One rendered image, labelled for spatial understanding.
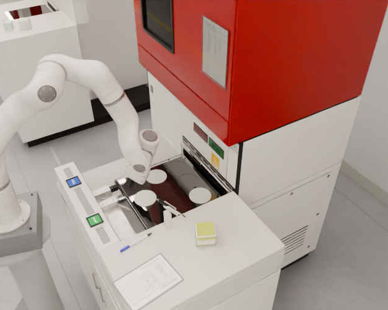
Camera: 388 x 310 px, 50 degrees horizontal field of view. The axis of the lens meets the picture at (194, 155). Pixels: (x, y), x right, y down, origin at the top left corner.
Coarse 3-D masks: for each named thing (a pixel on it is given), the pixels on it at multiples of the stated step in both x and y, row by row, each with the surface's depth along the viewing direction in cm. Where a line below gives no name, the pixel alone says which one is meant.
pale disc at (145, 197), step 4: (140, 192) 190; (144, 192) 190; (148, 192) 190; (152, 192) 190; (136, 196) 188; (140, 196) 188; (144, 196) 188; (148, 196) 188; (152, 196) 188; (136, 200) 186; (140, 200) 186; (144, 200) 187; (148, 200) 187; (152, 200) 187; (140, 204) 185; (144, 204) 185; (148, 204) 185
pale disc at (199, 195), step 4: (196, 188) 192; (200, 188) 192; (204, 188) 192; (192, 192) 190; (196, 192) 190; (200, 192) 190; (204, 192) 190; (208, 192) 190; (192, 196) 188; (196, 196) 188; (200, 196) 188; (204, 196) 188; (208, 196) 188; (192, 200) 187; (196, 200) 187; (200, 200) 187; (204, 200) 187; (208, 200) 187
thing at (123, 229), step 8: (104, 200) 189; (112, 208) 186; (112, 216) 182; (120, 216) 182; (112, 224) 179; (120, 224) 179; (128, 224) 179; (120, 232) 175; (128, 232) 175; (120, 240) 172
